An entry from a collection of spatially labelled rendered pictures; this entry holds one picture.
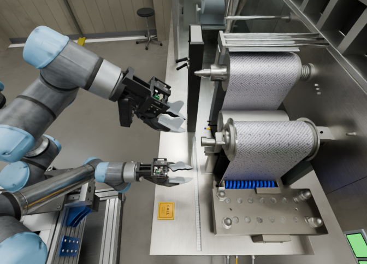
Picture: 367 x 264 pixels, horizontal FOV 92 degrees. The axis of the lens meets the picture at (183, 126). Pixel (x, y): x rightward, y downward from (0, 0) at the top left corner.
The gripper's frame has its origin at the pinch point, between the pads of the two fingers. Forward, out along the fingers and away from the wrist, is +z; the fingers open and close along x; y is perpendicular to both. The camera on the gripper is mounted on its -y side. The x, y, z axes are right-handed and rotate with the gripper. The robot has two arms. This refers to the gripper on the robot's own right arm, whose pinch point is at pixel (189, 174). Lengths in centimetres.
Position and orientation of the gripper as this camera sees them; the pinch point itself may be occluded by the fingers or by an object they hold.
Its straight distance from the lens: 72.5
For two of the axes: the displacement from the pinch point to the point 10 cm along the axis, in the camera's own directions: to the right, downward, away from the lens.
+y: 0.0, -5.9, -8.0
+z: 10.0, 0.0, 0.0
